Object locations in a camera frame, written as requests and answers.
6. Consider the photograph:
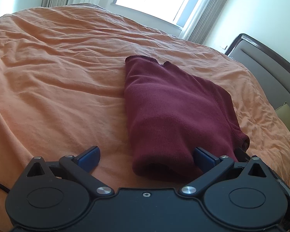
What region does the maroon long-sleeve shirt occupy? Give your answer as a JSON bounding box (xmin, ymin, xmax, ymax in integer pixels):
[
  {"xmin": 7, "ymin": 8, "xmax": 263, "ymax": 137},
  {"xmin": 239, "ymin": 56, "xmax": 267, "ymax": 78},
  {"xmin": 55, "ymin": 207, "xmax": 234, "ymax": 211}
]
[{"xmin": 124, "ymin": 55, "xmax": 250, "ymax": 181}]

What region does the yellow-green pillow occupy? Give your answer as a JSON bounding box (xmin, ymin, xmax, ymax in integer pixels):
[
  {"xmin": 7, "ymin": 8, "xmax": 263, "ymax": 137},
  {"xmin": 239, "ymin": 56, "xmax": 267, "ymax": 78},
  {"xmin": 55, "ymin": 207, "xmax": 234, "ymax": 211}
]
[{"xmin": 275, "ymin": 102, "xmax": 290, "ymax": 131}]

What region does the orange duvet cover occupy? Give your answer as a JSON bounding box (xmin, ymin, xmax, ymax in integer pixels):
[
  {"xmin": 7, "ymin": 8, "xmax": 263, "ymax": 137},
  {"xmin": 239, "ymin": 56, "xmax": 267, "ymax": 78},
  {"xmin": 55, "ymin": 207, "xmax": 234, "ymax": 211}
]
[{"xmin": 0, "ymin": 3, "xmax": 290, "ymax": 232}]

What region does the dark wood padded headboard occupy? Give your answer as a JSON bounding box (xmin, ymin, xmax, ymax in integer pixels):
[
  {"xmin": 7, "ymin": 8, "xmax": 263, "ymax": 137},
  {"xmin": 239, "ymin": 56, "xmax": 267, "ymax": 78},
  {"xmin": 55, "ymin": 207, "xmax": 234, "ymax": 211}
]
[{"xmin": 225, "ymin": 34, "xmax": 290, "ymax": 109}]

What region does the right beige curtain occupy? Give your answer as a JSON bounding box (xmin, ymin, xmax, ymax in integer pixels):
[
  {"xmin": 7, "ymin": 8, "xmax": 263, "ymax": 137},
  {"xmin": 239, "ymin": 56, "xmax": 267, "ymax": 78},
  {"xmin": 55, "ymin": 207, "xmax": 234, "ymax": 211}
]
[{"xmin": 179, "ymin": 0, "xmax": 228, "ymax": 44}]

